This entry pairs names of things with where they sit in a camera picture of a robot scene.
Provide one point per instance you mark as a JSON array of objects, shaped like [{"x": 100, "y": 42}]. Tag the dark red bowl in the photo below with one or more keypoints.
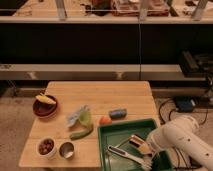
[{"x": 44, "y": 110}]

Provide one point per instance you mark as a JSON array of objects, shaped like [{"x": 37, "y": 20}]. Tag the yellow toy corn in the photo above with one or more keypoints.
[{"x": 45, "y": 99}]

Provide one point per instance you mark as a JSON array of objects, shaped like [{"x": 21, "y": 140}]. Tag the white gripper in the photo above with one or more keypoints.
[{"x": 155, "y": 142}]

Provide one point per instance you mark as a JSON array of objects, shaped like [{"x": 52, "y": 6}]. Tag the wooden table board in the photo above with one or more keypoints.
[{"x": 101, "y": 97}]

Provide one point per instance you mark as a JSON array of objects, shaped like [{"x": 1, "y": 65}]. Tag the small metal cup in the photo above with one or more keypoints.
[{"x": 66, "y": 150}]

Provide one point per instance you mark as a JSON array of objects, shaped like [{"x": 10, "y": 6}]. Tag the black power box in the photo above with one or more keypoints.
[{"x": 184, "y": 104}]

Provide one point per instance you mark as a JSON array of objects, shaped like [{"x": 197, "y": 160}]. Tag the white dish brush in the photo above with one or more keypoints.
[{"x": 144, "y": 164}]

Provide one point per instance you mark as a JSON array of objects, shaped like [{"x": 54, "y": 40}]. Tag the metal spoon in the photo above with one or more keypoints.
[{"x": 123, "y": 142}]

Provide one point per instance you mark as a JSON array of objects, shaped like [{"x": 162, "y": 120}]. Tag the green plastic tray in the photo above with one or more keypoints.
[{"x": 113, "y": 134}]

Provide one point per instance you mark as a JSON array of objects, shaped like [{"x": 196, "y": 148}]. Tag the blue grey sponge block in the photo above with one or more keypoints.
[{"x": 118, "y": 113}]

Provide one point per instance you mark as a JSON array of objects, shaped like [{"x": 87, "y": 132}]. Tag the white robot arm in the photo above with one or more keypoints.
[{"x": 179, "y": 133}]

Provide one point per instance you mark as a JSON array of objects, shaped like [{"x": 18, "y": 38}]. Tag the orange ball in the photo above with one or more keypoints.
[{"x": 105, "y": 120}]

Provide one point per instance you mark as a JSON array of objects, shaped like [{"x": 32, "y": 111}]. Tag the white cup with nuts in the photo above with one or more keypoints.
[{"x": 46, "y": 148}]

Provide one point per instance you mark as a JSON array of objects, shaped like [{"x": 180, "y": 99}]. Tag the green toy cucumber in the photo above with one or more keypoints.
[{"x": 83, "y": 133}]

